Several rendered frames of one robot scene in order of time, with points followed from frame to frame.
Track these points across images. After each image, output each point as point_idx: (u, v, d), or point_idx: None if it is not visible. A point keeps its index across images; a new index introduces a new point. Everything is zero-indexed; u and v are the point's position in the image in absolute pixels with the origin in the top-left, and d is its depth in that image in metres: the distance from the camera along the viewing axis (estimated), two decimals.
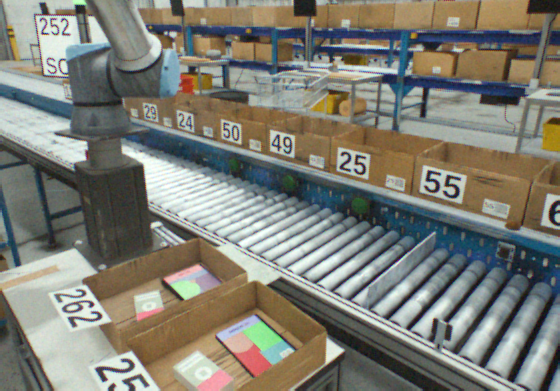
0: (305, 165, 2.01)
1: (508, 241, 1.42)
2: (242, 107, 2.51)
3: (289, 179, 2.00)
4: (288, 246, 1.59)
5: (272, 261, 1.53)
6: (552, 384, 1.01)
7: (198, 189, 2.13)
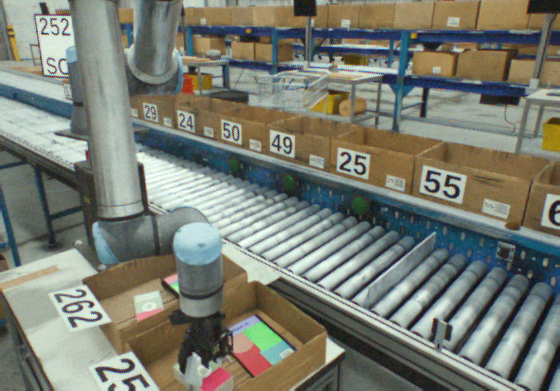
0: (305, 165, 2.01)
1: (508, 241, 1.42)
2: (243, 107, 2.51)
3: (289, 179, 2.00)
4: (288, 246, 1.59)
5: (272, 261, 1.53)
6: (552, 384, 1.01)
7: (198, 189, 2.13)
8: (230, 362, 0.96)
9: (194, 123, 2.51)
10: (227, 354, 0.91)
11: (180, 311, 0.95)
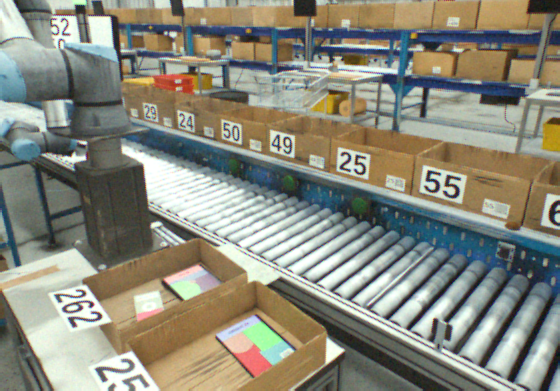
0: (305, 165, 2.01)
1: (508, 241, 1.42)
2: (243, 107, 2.51)
3: (289, 179, 2.00)
4: (288, 246, 1.59)
5: (272, 261, 1.53)
6: (552, 384, 1.01)
7: (198, 189, 2.13)
8: (82, 156, 2.00)
9: (194, 123, 2.51)
10: (70, 157, 1.96)
11: None
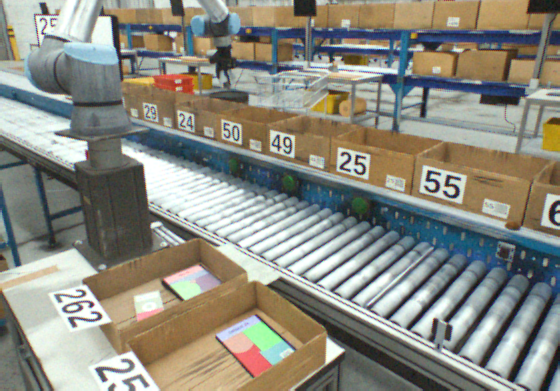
0: (305, 165, 2.01)
1: (508, 241, 1.42)
2: (243, 107, 2.51)
3: (289, 179, 2.00)
4: (288, 246, 1.59)
5: (272, 261, 1.53)
6: (552, 384, 1.01)
7: (198, 189, 2.13)
8: (236, 77, 2.24)
9: (194, 123, 2.51)
10: (235, 68, 2.20)
11: (213, 55, 2.23)
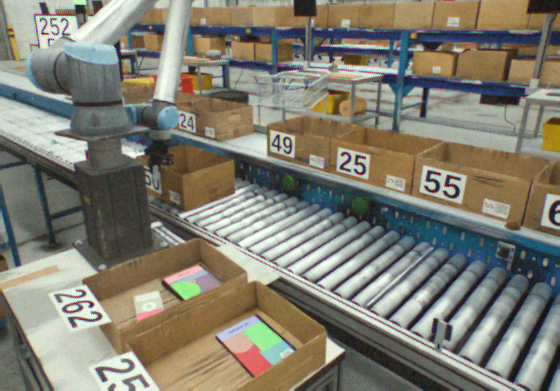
0: (305, 165, 2.01)
1: (508, 241, 1.42)
2: (244, 107, 2.50)
3: (289, 179, 2.00)
4: (288, 246, 1.59)
5: (272, 261, 1.53)
6: (552, 384, 1.01)
7: None
8: None
9: (194, 123, 2.51)
10: (170, 165, 1.91)
11: (149, 146, 1.94)
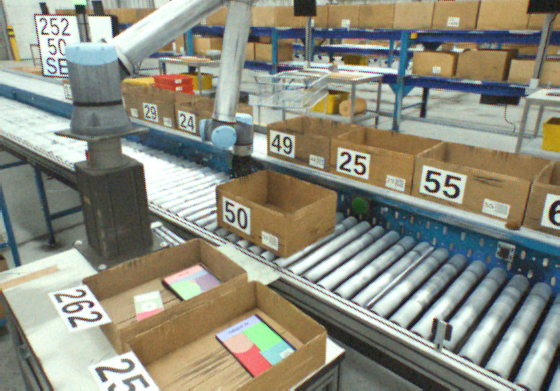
0: (305, 165, 2.01)
1: (508, 241, 1.42)
2: (244, 107, 2.50)
3: None
4: None
5: None
6: (552, 384, 1.01)
7: None
8: None
9: (194, 123, 2.51)
10: None
11: None
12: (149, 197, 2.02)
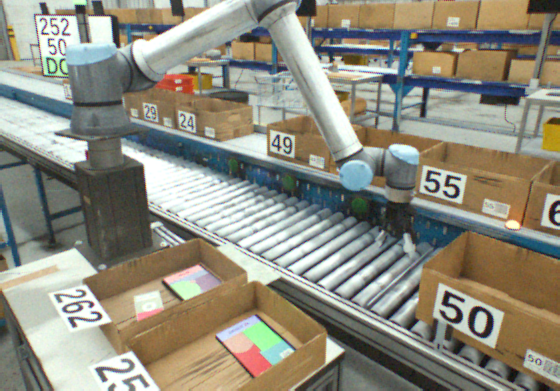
0: (305, 165, 2.01)
1: (508, 241, 1.42)
2: (244, 107, 2.50)
3: (289, 179, 2.00)
4: None
5: None
6: None
7: None
8: (404, 251, 1.37)
9: (194, 123, 2.51)
10: (393, 237, 1.36)
11: None
12: (150, 198, 2.01)
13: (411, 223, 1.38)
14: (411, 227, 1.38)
